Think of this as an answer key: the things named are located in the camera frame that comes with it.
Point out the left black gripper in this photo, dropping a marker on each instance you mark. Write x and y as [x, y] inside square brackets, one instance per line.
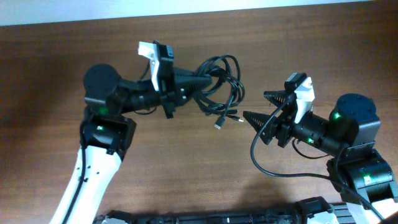
[180, 87]

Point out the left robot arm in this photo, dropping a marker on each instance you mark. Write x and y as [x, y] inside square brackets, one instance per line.
[106, 134]

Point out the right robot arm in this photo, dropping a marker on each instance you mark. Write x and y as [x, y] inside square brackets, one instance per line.
[364, 180]

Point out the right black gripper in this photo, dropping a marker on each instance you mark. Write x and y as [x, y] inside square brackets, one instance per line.
[285, 123]

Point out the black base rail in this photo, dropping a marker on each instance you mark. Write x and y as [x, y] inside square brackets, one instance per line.
[311, 210]

